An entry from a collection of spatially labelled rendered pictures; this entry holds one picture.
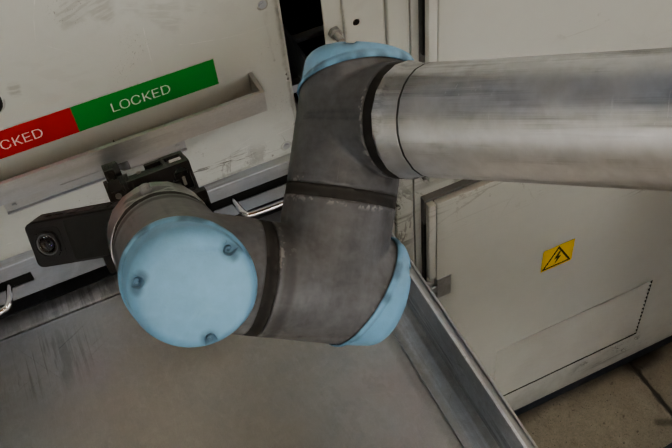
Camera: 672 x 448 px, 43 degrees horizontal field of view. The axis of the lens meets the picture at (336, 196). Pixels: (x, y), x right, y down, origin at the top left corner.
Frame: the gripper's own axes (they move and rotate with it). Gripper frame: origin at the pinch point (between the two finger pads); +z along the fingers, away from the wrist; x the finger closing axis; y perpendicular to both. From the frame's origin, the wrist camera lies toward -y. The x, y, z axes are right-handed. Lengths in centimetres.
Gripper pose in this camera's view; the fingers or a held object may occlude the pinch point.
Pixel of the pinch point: (115, 189)
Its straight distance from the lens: 95.8
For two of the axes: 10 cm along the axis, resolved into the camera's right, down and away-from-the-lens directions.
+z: -3.3, -2.2, 9.2
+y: 9.0, -3.6, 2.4
